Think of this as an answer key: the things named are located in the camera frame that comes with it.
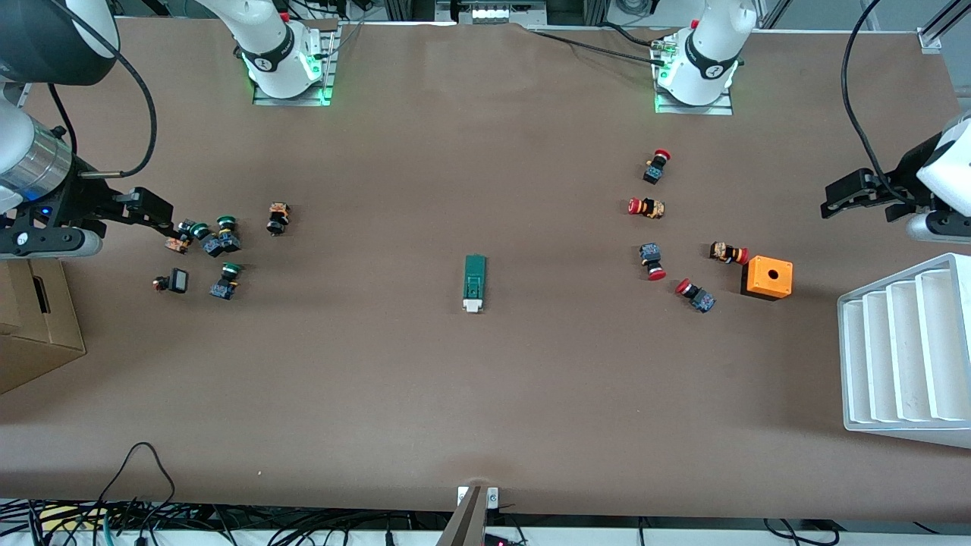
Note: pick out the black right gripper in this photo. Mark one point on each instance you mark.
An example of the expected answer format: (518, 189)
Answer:
(78, 201)

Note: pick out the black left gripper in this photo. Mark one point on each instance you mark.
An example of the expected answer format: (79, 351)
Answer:
(900, 184)

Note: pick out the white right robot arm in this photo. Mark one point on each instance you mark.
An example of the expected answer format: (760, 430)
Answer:
(273, 45)

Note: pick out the green button blue contact block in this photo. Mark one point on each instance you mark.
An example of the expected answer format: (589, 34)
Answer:
(224, 287)
(209, 244)

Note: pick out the black square push button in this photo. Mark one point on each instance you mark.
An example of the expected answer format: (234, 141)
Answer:
(178, 280)

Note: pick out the green button black body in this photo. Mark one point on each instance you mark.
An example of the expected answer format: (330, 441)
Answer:
(229, 240)

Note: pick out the red button orange contact block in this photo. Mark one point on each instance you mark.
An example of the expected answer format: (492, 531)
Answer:
(728, 252)
(648, 208)

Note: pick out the white stepped plastic rack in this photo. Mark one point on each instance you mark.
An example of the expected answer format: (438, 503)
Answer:
(903, 356)

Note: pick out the brown cardboard box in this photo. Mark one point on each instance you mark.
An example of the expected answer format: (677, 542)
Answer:
(34, 334)

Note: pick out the lit white device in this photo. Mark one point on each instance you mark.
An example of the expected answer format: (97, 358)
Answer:
(493, 11)

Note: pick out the orange button enclosure box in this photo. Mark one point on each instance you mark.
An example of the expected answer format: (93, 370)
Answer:
(768, 277)

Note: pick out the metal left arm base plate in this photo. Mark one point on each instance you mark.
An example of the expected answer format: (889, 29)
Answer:
(724, 106)

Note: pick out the aluminium frame profile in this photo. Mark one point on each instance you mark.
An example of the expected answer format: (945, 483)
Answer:
(941, 26)

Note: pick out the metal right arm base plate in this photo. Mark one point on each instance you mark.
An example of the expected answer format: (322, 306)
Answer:
(326, 68)

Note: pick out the brown post with metal bracket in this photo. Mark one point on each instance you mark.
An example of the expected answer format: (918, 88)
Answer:
(466, 523)

